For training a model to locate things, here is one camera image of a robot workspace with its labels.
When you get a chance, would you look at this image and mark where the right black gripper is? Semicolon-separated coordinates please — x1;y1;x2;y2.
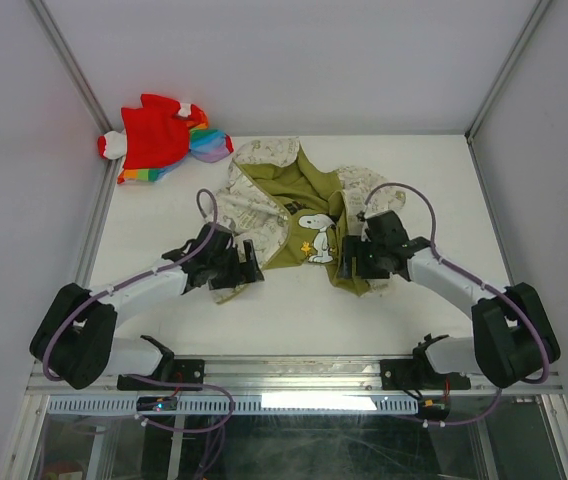
335;234;388;278

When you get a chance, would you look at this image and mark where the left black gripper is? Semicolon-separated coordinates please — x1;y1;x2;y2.
208;239;262;290

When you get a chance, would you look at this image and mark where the cream green printed jacket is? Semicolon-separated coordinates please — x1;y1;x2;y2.
208;137;406;297

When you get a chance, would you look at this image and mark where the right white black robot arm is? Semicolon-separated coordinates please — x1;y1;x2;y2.
338;211;561;389

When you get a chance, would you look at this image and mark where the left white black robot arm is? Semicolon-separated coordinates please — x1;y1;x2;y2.
29;223;264;390

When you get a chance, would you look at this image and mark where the red rainbow striped garment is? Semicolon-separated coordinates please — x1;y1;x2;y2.
97;93;234;185

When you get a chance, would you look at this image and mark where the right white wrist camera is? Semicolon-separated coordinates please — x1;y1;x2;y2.
357;211;368;239

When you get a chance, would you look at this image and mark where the aluminium front rail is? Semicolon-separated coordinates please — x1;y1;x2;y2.
26;355;565;396

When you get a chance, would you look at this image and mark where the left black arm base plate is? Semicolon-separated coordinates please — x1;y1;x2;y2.
116;357;205;393

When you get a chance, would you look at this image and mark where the grey slotted cable duct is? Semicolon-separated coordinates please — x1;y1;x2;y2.
48;392;419;416

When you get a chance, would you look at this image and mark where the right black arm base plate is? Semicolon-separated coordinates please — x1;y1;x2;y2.
380;358;471;391

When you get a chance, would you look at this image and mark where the right aluminium corner post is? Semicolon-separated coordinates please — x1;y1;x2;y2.
465;0;554;144

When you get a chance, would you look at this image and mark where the aluminium corner post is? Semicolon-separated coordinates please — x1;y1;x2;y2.
465;0;554;144
27;0;113;132

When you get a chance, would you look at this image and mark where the left aluminium corner post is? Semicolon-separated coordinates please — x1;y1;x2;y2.
27;0;113;132

